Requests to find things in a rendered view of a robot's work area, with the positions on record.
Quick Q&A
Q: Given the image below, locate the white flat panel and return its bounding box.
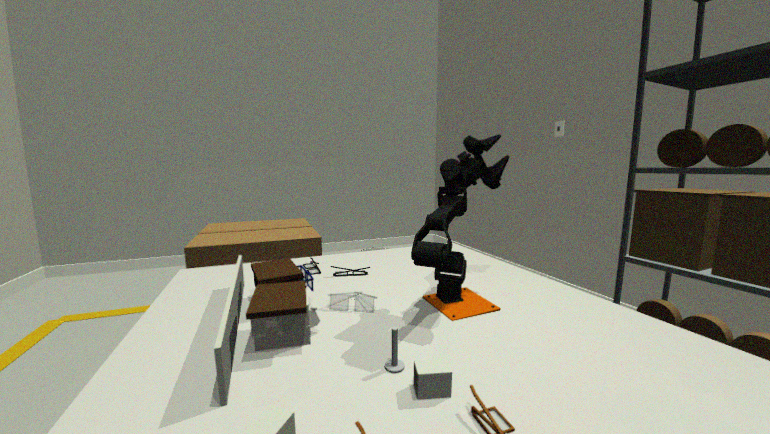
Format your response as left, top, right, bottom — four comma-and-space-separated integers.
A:
214, 255, 244, 407

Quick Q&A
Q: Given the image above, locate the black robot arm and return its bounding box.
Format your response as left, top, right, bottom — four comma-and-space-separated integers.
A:
411, 150, 471, 304

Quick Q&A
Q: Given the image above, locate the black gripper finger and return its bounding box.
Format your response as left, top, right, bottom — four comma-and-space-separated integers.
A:
479, 135, 501, 151
487, 155, 510, 181

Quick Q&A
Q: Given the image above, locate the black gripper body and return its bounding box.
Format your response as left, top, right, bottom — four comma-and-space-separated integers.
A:
461, 135, 500, 189

